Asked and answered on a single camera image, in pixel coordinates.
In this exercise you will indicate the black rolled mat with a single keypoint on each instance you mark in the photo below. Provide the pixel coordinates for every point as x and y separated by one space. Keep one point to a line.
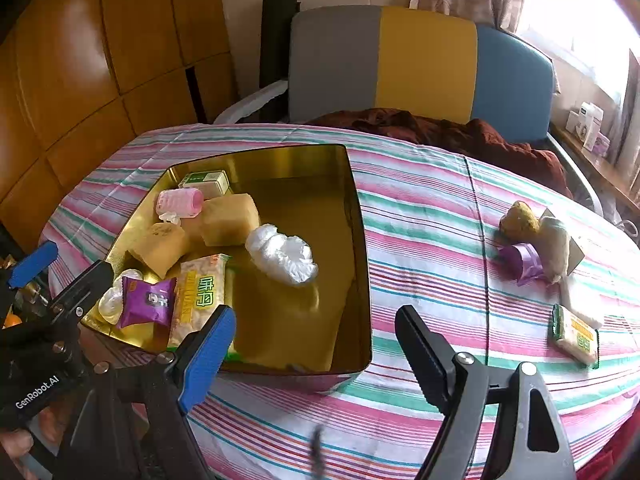
277 50

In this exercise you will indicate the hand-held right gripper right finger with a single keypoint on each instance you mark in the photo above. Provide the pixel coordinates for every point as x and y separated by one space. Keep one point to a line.
425 355

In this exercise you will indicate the pink striped curtain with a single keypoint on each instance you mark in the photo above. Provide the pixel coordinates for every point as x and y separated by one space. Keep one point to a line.
630 110

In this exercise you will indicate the large rice cracker packet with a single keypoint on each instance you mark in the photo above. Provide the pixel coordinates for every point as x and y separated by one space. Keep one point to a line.
197 295

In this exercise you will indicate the grey yellow blue chair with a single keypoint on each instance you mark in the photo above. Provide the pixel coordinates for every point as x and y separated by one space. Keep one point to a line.
425 60

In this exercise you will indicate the red cloth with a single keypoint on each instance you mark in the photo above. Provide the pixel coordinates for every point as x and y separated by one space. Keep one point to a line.
620 455

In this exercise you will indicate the window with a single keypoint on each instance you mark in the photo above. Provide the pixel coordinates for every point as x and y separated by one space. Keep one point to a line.
575 10

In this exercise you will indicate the purple candy packet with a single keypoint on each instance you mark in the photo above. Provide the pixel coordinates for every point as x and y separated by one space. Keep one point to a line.
145 302

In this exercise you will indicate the small green box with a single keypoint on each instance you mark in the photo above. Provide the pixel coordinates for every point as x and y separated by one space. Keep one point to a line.
205 182

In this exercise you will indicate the striped tablecloth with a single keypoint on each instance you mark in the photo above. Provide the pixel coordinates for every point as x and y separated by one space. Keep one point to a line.
425 235

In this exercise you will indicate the tall white box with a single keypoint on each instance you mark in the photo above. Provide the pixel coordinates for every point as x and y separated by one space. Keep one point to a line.
590 125

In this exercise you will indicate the white plastic bag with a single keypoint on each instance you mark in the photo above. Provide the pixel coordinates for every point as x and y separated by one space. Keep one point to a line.
282 255

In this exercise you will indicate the yellow bread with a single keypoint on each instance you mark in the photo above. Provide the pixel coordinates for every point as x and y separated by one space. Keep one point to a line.
160 247

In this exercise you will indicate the small white box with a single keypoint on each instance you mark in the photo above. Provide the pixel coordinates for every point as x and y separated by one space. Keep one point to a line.
572 121

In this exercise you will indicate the clear candy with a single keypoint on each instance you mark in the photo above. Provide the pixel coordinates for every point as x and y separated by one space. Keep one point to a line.
111 302

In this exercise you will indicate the green rice cracker packet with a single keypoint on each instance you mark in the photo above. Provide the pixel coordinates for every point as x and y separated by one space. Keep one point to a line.
575 335

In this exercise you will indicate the purple ribbon roll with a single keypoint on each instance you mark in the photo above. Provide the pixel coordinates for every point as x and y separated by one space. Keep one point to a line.
520 262

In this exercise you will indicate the wooden side desk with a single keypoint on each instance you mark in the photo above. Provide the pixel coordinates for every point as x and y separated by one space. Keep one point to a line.
600 165

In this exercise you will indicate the dark red blanket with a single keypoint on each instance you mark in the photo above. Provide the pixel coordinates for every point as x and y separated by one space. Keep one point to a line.
450 135

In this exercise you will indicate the purple box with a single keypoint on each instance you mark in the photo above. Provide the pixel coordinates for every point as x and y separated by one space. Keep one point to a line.
601 142

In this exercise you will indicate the white plastic packet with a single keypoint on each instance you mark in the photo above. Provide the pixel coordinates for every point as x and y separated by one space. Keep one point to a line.
580 305

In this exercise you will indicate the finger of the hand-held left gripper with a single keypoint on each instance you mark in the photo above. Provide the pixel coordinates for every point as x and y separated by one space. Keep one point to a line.
80 285
32 262

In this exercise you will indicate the person's left hand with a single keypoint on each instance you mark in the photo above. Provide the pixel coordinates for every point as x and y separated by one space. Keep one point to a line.
15 447

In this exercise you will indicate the gold metal tin box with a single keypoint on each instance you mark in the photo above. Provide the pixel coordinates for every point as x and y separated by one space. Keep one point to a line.
300 320

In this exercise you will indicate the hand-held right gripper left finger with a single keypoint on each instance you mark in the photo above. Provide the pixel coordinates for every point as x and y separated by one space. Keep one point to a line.
207 355

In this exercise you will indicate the yellow sponge cake block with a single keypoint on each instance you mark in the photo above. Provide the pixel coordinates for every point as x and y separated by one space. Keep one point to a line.
230 220

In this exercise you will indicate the pink hair roller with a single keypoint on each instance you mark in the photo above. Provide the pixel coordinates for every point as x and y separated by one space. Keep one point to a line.
180 204

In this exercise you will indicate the beige cardboard box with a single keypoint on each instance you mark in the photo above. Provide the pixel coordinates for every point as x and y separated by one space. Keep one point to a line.
576 255

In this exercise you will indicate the wooden wardrobe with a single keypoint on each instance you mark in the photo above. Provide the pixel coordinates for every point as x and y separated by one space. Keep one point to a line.
75 60

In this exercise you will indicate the beige sock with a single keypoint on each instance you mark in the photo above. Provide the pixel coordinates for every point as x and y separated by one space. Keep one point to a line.
555 250

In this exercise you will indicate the yellow knitted sock ball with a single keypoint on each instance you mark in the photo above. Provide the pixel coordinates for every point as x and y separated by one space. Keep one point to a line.
520 220

